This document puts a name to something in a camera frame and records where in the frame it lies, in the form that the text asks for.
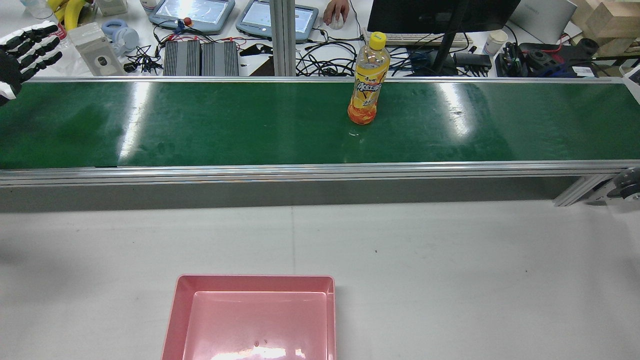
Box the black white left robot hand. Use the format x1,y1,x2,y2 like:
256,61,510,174
0,21,64,107

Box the pink plastic basket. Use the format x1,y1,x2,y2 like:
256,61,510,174
161,274,337,360

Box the black rounded object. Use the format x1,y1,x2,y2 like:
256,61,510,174
575,37,601,57

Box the clear plastic cup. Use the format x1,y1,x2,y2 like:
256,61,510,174
21,0,54,20

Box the yellow toy bananas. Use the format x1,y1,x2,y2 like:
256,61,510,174
47,0,94,31

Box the grey electrical box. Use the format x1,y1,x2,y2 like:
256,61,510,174
67,22,127,77

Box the small white box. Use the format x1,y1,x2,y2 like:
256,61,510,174
95,0,129,17

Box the light blue headphones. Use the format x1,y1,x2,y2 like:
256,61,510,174
101,18,140,52

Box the grey finned power supply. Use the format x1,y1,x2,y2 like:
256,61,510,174
201,41,240,77
163,40,202,77

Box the grey teach pendant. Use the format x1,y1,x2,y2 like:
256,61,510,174
148,0,236,36
235,0,320,44

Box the green conveyor belt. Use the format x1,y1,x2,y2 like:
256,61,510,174
0,76,640,208

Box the operator in patterned shirt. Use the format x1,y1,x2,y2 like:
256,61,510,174
322,0,351,26

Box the orange drink bottle yellow cap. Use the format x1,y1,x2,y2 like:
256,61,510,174
347,31,392,126

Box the white keyboard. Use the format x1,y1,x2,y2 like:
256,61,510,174
364,31,474,49

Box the white paper cup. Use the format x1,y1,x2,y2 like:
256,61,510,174
482,29,509,56

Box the black round machine part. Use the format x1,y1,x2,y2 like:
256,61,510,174
520,42,568,73

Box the silver laptop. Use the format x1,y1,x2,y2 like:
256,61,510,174
509,0,579,46

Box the light wooden box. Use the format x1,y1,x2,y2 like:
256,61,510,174
584,1,640,52

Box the black flat metal bracket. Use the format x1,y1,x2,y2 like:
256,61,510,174
239,43,274,57

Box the aluminium profile post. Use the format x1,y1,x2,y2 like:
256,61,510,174
269,0,297,77

